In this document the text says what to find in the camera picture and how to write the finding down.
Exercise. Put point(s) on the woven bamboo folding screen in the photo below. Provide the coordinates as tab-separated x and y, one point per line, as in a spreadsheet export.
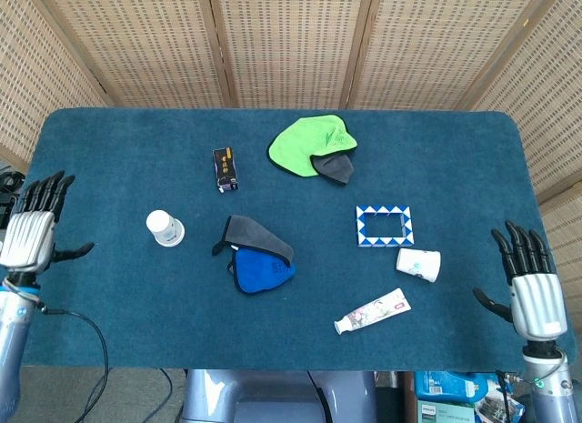
291	41

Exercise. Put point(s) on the single white paper cup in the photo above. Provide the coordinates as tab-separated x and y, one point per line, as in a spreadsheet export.
418	264

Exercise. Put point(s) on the small black carton box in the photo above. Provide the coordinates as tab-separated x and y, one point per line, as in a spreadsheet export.
225	168

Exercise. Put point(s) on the teal carpet table mat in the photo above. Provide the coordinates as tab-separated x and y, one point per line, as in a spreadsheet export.
136	305

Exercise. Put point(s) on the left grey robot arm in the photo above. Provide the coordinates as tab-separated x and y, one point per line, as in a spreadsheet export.
11	341

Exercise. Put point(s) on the blue cardboard box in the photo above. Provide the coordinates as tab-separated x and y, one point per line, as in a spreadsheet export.
448	386

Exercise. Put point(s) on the white floral printed tube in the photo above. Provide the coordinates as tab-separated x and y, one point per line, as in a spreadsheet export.
373	311

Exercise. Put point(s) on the blue and grey cloth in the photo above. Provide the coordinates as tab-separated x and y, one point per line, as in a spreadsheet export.
261	270

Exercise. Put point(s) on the green and grey cloth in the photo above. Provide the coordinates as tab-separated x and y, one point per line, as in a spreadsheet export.
300	145

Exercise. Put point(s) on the grey robot torso base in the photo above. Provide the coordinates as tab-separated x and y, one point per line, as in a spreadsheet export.
273	395

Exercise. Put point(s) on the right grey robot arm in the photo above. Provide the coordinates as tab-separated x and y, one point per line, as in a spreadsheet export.
554	395

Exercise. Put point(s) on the green white Philips box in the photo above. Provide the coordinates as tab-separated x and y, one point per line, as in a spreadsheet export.
443	412

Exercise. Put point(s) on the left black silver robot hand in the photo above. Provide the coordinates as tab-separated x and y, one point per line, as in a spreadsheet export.
27	236

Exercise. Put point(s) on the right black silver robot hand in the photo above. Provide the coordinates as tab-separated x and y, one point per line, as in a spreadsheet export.
538	305

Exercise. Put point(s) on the blue white snake puzzle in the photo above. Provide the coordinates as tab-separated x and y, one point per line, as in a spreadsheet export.
361	227

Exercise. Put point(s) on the black equipment beside table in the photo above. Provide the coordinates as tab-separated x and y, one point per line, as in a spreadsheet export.
7	195

